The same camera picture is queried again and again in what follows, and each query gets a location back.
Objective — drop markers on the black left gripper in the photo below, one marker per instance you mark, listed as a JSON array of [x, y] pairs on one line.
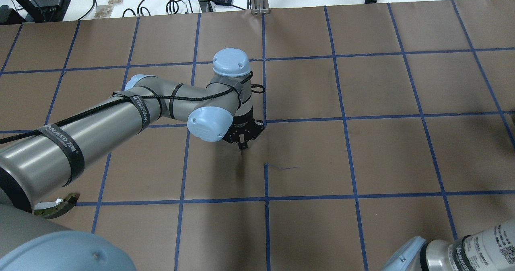
[[244, 123]]

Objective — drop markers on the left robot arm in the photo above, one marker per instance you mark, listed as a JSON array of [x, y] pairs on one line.
[[36, 163]]

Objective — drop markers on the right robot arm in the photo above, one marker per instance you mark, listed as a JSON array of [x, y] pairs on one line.
[[489, 250]]

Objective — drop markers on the olive green brake shoe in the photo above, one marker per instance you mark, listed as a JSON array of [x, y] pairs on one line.
[[57, 208]]

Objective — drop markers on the black device on stand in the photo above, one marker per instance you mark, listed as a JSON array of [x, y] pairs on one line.
[[44, 11]]

